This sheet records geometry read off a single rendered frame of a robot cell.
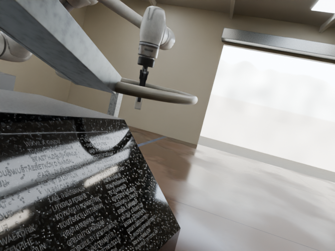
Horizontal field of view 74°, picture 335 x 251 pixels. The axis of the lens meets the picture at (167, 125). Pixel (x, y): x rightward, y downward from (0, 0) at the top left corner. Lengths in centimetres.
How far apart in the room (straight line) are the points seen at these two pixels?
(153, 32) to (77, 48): 60
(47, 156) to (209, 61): 672
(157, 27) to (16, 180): 80
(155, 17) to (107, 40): 717
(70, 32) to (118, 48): 748
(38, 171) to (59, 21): 23
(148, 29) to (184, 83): 600
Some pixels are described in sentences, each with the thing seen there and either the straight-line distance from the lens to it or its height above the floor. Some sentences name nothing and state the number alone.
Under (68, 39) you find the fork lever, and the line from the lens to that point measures 42.
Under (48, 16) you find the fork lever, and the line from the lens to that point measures 39.
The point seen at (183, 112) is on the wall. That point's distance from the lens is 689.
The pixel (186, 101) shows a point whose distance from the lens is 66.
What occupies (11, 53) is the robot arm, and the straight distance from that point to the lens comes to 168.
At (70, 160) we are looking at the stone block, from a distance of 45.
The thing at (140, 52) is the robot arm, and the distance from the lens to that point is 102.
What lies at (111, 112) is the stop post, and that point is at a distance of 222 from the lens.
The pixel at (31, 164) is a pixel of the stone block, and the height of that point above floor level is 80.
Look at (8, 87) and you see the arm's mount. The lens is 161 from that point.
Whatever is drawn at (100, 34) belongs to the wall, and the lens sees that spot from 836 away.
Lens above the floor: 94
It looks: 5 degrees down
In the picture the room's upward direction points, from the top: 14 degrees clockwise
